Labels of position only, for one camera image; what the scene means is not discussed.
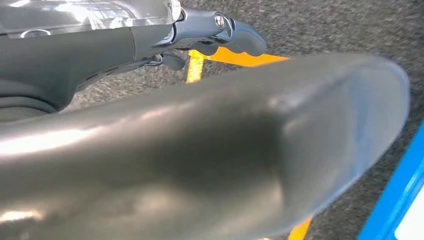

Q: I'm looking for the blue steel shelf rack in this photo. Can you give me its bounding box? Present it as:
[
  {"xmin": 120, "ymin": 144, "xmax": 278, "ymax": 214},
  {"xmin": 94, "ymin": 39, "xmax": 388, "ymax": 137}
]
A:
[{"xmin": 357, "ymin": 120, "xmax": 424, "ymax": 240}]

